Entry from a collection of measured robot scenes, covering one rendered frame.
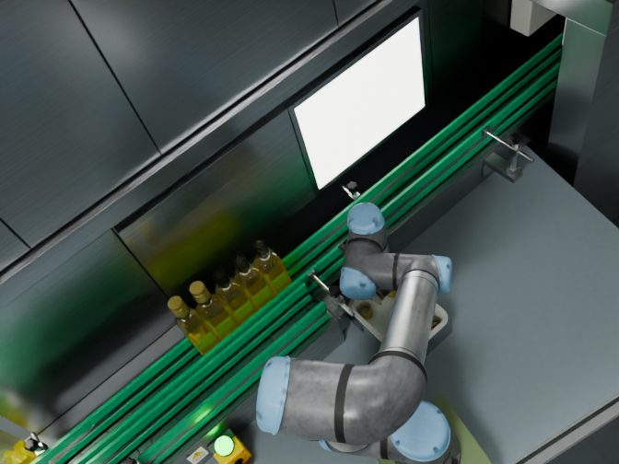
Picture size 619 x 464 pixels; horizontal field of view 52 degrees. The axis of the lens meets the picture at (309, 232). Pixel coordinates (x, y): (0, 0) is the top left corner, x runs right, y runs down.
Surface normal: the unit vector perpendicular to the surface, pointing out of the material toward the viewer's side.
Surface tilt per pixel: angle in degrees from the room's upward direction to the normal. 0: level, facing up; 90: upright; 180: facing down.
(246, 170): 90
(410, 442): 7
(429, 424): 7
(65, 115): 90
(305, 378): 11
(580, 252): 0
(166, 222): 90
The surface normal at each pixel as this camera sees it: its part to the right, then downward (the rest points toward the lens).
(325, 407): -0.29, -0.11
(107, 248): 0.62, 0.57
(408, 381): 0.55, -0.47
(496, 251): -0.20, -0.55
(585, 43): -0.76, 0.61
